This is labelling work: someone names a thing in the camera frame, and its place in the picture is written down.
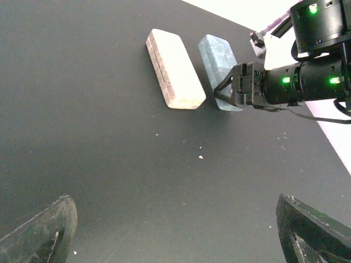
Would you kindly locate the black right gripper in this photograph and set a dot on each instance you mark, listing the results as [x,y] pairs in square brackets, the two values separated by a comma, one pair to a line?
[310,80]

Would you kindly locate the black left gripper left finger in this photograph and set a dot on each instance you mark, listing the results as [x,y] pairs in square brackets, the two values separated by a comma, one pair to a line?
[46,237]

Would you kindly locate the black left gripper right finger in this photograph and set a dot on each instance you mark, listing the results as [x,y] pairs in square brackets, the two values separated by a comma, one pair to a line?
[308,235]

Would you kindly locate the blue-grey glasses case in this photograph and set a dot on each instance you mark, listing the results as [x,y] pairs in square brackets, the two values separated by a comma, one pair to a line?
[217,57]

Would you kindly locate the beige glasses case green lining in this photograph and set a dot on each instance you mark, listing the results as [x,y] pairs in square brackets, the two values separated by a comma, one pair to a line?
[177,78]

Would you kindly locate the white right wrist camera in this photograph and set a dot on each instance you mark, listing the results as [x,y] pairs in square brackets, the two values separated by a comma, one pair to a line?
[275,51]

